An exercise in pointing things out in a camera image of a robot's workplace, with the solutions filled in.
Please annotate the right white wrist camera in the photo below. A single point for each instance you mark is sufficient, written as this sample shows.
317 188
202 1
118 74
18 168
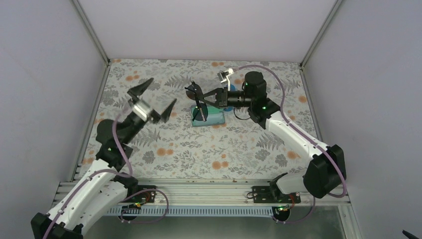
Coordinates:
224 77

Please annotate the white slotted cable duct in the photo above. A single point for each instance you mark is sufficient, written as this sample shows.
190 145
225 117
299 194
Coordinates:
203 211

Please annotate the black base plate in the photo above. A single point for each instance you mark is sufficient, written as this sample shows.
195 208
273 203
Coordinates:
145 197
266 195

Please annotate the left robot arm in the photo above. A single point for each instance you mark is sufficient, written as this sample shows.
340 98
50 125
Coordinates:
109 180

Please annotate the floral table mat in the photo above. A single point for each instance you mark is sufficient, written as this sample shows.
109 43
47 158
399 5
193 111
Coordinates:
236 149

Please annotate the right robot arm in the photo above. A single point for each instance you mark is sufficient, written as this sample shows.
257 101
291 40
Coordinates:
325 173

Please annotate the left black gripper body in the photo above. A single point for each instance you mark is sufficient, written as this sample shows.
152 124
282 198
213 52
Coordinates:
152 114

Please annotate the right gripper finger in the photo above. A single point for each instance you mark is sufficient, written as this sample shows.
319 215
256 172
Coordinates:
213 104
211 93

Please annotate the grey glasses case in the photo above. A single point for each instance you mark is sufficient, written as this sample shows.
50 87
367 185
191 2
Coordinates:
213 115

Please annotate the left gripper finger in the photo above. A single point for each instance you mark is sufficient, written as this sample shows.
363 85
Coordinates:
136 92
164 117

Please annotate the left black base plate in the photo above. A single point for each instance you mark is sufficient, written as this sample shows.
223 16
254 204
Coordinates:
145 197

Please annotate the aluminium frame post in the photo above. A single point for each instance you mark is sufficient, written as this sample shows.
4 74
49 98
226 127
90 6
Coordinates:
91 32
333 11

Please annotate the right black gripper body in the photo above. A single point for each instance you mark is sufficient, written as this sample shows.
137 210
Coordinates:
223 101

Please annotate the left aluminium frame post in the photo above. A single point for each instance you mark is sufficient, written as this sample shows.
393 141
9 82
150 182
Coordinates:
91 32

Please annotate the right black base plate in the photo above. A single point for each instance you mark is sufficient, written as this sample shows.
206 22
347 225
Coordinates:
266 195

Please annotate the black sunglasses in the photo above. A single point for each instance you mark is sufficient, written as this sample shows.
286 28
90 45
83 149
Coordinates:
200 111

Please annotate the aluminium mounting rail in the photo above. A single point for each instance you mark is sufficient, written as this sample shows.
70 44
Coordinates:
224 192

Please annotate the right aluminium frame post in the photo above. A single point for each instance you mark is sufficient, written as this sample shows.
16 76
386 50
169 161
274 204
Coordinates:
333 11

